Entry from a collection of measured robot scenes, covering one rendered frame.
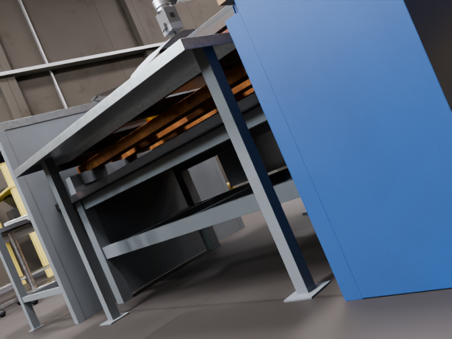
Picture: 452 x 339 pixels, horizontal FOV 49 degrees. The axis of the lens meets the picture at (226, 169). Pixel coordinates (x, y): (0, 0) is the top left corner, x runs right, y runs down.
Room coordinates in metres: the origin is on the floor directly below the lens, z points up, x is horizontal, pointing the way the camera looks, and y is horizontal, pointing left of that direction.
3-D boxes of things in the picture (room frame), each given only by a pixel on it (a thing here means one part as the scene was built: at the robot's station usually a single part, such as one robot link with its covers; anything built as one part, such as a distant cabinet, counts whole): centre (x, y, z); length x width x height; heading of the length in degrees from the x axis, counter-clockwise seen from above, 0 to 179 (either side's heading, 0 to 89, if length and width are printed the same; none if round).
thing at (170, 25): (2.25, -0.02, 1.12); 0.10 x 0.09 x 0.16; 124
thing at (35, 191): (2.89, 0.51, 0.51); 1.30 x 0.04 x 1.01; 135
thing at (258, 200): (2.15, 0.07, 0.39); 1.46 x 0.97 x 0.78; 45
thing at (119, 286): (2.49, 0.72, 0.34); 0.06 x 0.06 x 0.68; 45
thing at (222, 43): (1.77, 0.31, 0.74); 1.20 x 0.26 x 0.03; 45
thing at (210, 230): (2.97, 0.25, 0.34); 0.06 x 0.06 x 0.68; 45
